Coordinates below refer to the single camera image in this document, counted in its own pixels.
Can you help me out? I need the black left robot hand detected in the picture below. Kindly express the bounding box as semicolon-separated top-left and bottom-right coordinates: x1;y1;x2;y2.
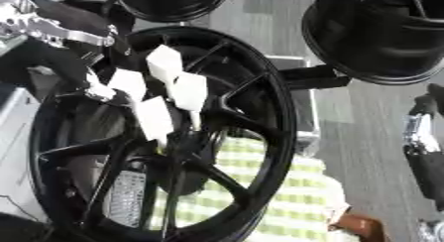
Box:
0;0;139;102

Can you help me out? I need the white hub pin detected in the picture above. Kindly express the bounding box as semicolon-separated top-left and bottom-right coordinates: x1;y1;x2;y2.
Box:
144;44;186;89
105;67;150;104
132;95;175;155
167;71;210;132

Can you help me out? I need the black round wheel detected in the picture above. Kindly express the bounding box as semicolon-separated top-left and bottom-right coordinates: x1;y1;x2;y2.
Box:
299;0;444;86
112;0;233;24

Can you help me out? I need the large black spoked wheel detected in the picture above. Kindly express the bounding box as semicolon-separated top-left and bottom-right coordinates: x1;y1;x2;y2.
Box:
26;25;300;242

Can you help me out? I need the white box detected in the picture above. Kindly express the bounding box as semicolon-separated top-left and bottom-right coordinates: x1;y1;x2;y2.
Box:
0;82;51;222

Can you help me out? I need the grey perforated metal plate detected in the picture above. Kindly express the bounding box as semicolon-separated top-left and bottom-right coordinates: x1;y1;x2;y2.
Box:
105;169;148;228

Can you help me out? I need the black support bar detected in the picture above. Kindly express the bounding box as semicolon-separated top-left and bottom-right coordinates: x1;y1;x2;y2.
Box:
278;63;353;90

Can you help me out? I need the brown wooden object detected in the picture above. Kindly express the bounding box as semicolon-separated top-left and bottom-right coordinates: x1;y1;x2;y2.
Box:
327;212;389;242

